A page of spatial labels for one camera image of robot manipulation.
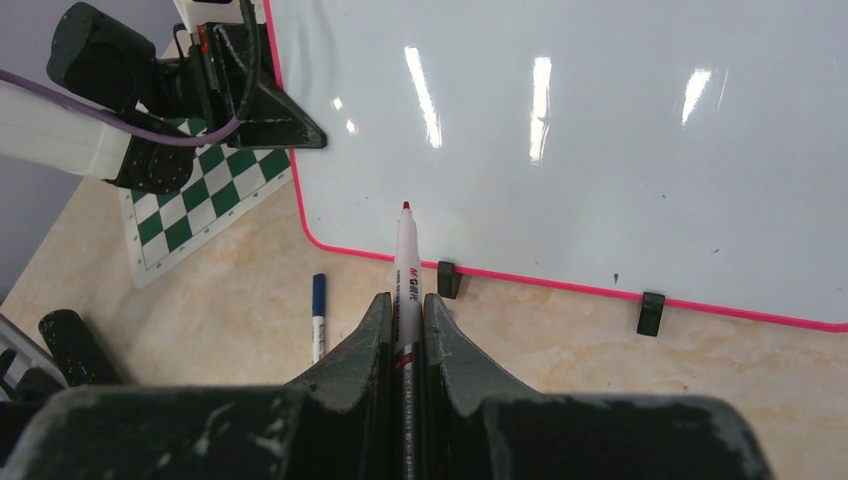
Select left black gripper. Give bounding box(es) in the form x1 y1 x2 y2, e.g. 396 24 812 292
173 22 328 149

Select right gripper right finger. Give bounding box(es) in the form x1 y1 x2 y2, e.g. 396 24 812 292
424 294 773 479

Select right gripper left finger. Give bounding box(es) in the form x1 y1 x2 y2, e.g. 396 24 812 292
2 293 391 479

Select red marker pen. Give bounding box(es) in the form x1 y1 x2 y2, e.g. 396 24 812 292
392 202 424 479

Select pink-framed whiteboard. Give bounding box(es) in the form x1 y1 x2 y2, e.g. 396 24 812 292
266 1 847 333

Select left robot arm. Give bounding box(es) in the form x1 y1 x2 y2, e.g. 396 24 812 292
1 1 328 194

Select left whiteboard foot black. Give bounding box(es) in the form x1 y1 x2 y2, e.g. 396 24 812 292
437 261 462 299

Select whiteboard foot black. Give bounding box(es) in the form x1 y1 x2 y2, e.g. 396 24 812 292
437 261 462 299
637 292 666 337

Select right whiteboard foot black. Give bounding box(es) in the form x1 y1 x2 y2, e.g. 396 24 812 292
637 292 666 337

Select green white chessboard mat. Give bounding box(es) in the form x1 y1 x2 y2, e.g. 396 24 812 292
119 145 292 288

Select blue-capped marker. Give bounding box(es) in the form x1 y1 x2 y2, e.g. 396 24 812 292
311 273 327 364

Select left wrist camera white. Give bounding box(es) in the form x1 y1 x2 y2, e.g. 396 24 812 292
173 0 244 30

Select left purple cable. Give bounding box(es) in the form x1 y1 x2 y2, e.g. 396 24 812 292
0 0 261 148

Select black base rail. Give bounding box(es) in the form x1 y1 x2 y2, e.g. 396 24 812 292
1 315 68 464

